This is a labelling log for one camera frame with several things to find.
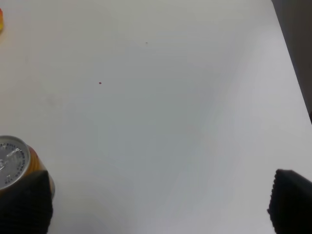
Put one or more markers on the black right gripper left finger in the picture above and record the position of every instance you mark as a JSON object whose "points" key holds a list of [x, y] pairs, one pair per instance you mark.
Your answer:
{"points": [[26, 207]]}

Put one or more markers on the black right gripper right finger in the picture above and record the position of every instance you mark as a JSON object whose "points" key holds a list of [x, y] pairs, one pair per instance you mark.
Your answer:
{"points": [[290, 207]]}

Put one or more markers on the gold drink can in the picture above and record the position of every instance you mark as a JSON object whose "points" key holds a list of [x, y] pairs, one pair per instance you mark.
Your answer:
{"points": [[17, 160]]}

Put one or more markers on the orange wire basket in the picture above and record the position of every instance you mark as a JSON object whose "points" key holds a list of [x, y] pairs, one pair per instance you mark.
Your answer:
{"points": [[1, 20]]}

